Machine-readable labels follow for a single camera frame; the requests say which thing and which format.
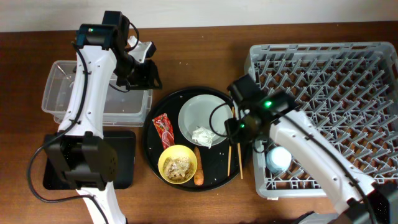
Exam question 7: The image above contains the black rectangular tray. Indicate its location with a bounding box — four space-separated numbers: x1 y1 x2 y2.
42 130 136 190

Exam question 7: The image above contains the wooden chopstick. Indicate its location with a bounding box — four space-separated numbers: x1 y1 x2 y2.
234 109 244 180
227 107 235 177

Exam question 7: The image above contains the light blue plastic cup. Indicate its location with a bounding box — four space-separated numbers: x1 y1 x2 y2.
266 146 292 174

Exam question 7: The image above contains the grey round plate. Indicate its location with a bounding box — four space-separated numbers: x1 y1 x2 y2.
177 94 234 147

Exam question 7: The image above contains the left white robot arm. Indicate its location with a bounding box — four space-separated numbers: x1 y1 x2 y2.
40 11 162 223

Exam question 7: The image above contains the orange carrot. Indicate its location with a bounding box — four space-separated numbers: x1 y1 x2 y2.
194 146 205 186

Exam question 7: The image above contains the yellow bowl with food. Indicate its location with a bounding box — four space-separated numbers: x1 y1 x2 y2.
158 145 197 184

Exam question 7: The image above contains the round black serving tray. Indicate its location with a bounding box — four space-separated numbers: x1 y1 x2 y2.
142 86 239 192

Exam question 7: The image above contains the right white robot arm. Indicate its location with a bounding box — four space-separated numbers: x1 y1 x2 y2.
224 75 397 223

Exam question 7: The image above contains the grey dishwasher rack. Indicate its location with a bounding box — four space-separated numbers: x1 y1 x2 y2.
244 42 397 184

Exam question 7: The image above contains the red snack wrapper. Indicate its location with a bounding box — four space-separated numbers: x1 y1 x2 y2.
152 113 175 149

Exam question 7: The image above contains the white tissue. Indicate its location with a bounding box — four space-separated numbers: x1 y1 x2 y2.
192 127 216 148

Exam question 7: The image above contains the clear plastic bin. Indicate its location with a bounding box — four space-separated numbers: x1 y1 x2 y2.
42 60 152 127

